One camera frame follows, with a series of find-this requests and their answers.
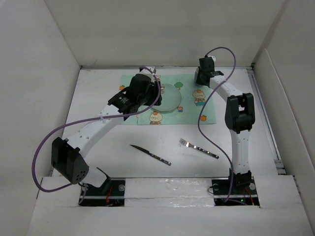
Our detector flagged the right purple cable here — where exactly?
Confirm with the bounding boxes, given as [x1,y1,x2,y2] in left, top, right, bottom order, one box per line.
[198,46,237,204]

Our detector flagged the purple cable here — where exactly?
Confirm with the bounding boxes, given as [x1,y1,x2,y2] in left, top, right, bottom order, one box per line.
[198,46,237,204]
[31,66,162,205]

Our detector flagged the green cartoon print cloth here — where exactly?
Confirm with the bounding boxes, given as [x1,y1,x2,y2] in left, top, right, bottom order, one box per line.
[123,74,216,125]

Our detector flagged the steel table knife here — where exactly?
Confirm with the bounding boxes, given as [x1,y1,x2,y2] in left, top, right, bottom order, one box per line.
[130,145,172,166]

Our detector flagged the purple ceramic mug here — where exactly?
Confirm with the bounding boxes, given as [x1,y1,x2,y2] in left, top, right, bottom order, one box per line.
[194,67,199,85]

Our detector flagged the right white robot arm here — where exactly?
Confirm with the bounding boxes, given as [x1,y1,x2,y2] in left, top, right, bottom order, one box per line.
[194,56,255,194]

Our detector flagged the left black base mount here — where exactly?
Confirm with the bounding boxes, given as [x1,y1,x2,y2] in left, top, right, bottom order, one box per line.
[78,178,126,207]

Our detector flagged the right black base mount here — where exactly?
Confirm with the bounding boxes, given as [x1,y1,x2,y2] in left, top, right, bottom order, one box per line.
[207,171,260,206]

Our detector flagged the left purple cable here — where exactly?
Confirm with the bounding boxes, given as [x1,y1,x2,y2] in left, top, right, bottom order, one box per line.
[31,66,162,205]

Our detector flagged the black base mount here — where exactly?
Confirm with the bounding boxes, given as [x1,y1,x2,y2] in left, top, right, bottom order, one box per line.
[78,178,126,207]
[207,171,260,206]

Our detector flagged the light green floral plate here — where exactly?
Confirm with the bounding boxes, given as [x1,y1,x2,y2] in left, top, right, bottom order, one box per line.
[152,84,181,112]

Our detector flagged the steel fork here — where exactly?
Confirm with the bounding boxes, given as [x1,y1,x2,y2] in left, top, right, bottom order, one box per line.
[179,138,219,159]

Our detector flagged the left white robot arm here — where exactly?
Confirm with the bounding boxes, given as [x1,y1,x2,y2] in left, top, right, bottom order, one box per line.
[51,71,161,195]

